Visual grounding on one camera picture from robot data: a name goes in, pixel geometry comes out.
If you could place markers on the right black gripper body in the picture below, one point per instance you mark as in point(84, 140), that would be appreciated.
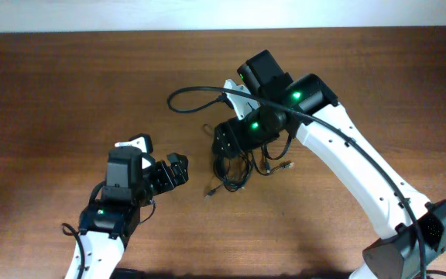
point(255, 129)

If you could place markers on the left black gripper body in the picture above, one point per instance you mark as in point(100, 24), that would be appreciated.
point(160, 180)

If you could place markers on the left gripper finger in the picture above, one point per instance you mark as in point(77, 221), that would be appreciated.
point(180, 174)
point(177, 159)

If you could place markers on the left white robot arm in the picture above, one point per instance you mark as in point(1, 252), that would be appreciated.
point(133, 178)

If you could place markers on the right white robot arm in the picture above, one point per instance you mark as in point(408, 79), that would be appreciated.
point(411, 228)

